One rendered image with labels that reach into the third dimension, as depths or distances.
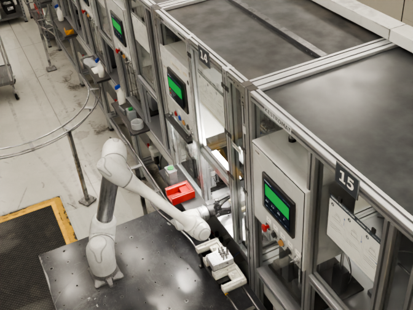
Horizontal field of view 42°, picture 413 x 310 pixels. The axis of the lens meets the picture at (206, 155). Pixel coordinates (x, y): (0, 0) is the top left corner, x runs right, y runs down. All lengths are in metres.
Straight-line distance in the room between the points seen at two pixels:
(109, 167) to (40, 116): 3.63
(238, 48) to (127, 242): 1.54
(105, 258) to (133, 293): 0.26
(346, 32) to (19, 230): 3.27
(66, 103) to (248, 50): 4.14
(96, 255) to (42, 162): 2.59
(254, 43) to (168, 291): 1.51
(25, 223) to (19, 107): 2.10
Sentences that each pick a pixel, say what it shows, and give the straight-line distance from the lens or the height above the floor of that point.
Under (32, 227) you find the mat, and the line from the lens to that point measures 4.95.
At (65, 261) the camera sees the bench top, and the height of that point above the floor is 0.68.
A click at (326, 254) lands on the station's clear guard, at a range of 2.28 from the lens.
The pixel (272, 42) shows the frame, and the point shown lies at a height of 2.01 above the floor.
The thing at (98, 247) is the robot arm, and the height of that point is 0.95.
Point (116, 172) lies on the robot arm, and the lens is 2.90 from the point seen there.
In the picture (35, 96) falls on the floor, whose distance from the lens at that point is 6.91.
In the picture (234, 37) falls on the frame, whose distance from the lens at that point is 2.84.
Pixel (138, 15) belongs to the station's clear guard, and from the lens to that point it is 3.62.
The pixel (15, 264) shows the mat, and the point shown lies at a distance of 4.69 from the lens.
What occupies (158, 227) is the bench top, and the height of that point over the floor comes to 0.68.
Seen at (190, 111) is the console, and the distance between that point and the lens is 3.09.
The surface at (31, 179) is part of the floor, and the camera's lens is 5.52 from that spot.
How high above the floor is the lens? 3.20
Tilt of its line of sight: 37 degrees down
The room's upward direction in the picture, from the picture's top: 5 degrees counter-clockwise
